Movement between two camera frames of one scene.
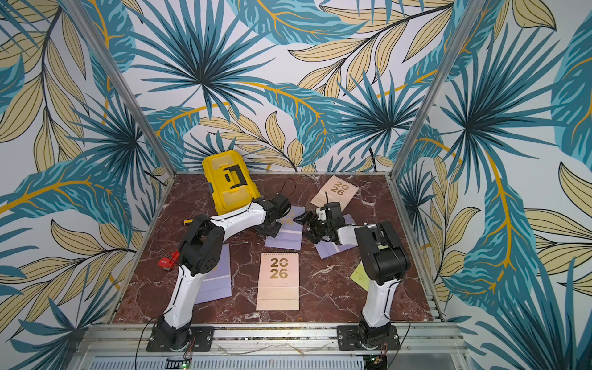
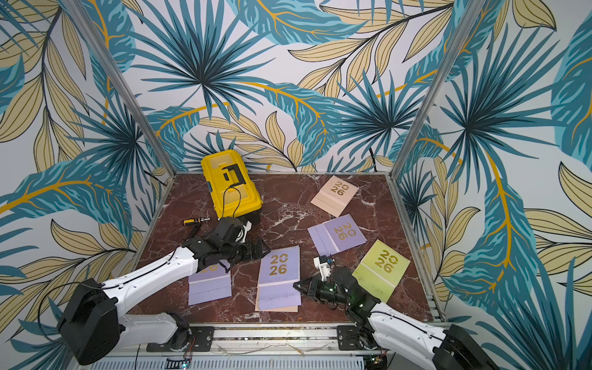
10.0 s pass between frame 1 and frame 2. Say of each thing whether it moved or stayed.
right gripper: moved
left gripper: moved
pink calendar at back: stayed
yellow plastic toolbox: stayed
